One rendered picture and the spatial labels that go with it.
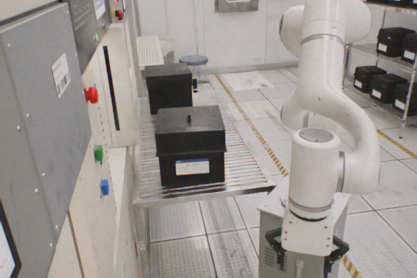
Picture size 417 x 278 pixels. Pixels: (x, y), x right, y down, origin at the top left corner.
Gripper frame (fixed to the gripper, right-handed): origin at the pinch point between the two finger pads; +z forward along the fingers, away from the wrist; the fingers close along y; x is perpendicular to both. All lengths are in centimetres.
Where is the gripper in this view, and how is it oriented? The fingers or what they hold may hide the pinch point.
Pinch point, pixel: (303, 266)
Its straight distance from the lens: 86.3
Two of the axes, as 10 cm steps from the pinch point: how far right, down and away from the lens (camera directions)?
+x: -2.5, 4.1, -8.8
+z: 0.3, 9.1, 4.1
